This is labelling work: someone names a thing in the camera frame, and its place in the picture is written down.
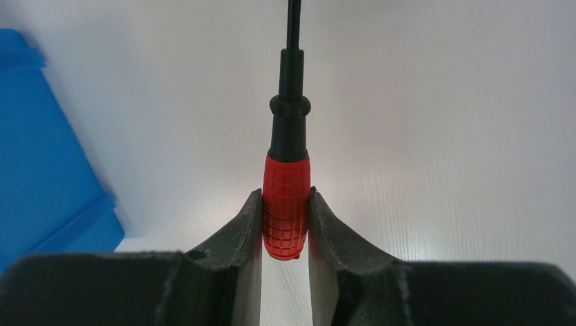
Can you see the red black screwdriver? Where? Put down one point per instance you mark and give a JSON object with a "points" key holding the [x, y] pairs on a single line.
{"points": [[287, 183]]}

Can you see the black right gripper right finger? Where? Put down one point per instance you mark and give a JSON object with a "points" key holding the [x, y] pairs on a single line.
{"points": [[353, 282]]}

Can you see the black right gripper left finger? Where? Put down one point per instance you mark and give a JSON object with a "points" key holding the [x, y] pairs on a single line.
{"points": [[218, 282]]}

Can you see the blue plastic bin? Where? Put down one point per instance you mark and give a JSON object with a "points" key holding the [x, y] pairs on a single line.
{"points": [[51, 200]]}

